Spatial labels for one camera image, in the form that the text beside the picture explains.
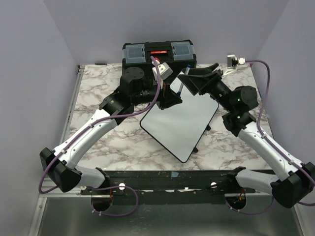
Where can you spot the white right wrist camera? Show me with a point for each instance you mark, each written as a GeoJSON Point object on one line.
{"type": "Point", "coordinates": [232, 63]}

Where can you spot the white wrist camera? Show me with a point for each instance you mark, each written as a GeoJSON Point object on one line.
{"type": "Point", "coordinates": [164, 70]}
{"type": "Point", "coordinates": [232, 63]}

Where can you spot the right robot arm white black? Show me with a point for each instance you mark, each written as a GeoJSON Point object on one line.
{"type": "Point", "coordinates": [292, 179]}

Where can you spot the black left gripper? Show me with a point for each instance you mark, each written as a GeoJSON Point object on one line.
{"type": "Point", "coordinates": [168, 98]}

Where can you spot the white marker pen blue cap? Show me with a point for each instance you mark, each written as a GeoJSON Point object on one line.
{"type": "Point", "coordinates": [182, 84]}

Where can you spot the black plastic toolbox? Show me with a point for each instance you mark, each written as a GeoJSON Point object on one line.
{"type": "Point", "coordinates": [177, 54]}

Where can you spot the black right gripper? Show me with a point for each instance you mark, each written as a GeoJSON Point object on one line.
{"type": "Point", "coordinates": [195, 82]}

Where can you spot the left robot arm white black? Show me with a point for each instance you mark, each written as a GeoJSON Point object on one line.
{"type": "Point", "coordinates": [137, 92]}

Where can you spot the white whiteboard with black rim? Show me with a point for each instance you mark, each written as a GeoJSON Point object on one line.
{"type": "Point", "coordinates": [179, 128]}

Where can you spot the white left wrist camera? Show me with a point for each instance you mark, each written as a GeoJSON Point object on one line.
{"type": "Point", "coordinates": [164, 70]}

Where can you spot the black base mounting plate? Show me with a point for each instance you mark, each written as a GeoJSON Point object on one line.
{"type": "Point", "coordinates": [169, 187]}

